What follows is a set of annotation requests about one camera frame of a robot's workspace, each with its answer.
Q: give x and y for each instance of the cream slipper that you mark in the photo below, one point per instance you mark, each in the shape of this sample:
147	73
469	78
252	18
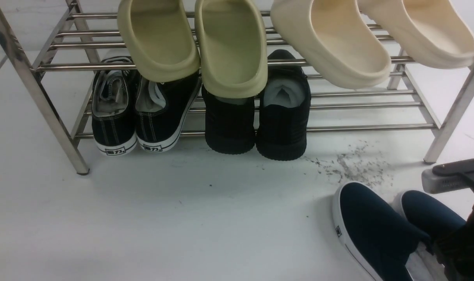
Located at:
334	39
430	31

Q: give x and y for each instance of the navy slip-on shoe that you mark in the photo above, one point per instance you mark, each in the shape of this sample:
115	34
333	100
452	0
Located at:
427	213
384	245

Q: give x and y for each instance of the olive green slipper left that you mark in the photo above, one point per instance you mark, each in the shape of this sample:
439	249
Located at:
159	39

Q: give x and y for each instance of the olive green slipper right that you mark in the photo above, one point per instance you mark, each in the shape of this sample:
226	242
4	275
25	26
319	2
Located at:
233	46

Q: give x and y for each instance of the black knit shoe right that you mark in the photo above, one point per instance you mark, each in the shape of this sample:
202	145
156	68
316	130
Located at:
284	113

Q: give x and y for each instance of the black knit shoe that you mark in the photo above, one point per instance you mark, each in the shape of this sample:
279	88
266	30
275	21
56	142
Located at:
229	123
284	113

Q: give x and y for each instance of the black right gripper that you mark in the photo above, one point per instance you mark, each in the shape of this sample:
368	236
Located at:
456	252

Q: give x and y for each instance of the olive green slipper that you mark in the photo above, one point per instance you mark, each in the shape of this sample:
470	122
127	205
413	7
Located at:
233	46
159	39

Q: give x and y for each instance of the black canvas sneaker right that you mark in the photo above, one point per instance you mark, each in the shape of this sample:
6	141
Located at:
161	109

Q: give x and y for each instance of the black canvas sneaker left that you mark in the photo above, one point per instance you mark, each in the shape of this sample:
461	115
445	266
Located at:
114	93

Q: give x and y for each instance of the black canvas sneaker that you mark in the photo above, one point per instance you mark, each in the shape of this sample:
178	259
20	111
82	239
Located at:
161	109
114	93

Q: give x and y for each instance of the black knit shoe left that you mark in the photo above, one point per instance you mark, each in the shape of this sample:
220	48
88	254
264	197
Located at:
229	123

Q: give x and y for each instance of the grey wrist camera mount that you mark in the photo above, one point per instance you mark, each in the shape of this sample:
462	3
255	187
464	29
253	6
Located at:
449	177

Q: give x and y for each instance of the cream slipper right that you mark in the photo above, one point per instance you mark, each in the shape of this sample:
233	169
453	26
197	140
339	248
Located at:
430	31

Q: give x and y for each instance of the cream slipper left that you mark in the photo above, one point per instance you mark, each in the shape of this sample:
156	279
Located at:
334	39

